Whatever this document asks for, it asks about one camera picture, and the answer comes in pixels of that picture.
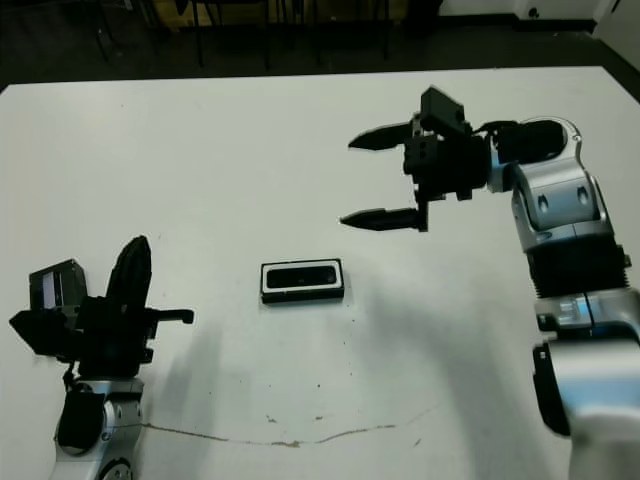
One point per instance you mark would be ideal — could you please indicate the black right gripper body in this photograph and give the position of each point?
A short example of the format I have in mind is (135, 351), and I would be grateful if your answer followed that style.
(450, 165)

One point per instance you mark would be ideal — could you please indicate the black phone-like camera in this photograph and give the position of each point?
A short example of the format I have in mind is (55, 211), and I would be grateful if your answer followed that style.
(300, 278)

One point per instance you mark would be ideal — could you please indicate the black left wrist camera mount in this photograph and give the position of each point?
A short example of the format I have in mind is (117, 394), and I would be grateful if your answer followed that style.
(37, 332)

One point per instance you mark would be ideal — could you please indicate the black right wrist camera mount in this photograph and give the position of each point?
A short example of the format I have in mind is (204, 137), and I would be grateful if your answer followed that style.
(442, 110)

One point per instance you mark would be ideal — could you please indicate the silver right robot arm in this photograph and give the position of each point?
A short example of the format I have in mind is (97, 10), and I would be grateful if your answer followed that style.
(560, 195)

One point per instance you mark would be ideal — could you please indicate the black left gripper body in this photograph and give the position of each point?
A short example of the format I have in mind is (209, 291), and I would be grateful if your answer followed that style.
(112, 342)

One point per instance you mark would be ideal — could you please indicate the black carton box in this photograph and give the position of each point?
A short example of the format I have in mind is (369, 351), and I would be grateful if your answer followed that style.
(70, 275)

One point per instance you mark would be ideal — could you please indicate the black trash bin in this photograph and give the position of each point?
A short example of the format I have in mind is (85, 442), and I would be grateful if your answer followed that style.
(424, 17)

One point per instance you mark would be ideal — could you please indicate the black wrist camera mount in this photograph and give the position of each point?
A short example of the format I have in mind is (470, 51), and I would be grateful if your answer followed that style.
(442, 110)
(37, 332)

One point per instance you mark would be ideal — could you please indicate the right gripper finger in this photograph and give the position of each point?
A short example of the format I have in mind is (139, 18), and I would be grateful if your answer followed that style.
(385, 136)
(385, 220)

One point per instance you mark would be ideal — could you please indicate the black chair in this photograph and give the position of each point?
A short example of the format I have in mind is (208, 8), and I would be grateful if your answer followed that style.
(350, 2)
(105, 30)
(225, 2)

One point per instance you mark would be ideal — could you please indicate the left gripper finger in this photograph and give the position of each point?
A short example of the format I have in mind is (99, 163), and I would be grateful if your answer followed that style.
(122, 272)
(142, 272)

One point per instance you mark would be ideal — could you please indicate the black box with white insert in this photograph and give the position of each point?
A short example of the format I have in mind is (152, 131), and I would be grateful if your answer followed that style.
(300, 298)

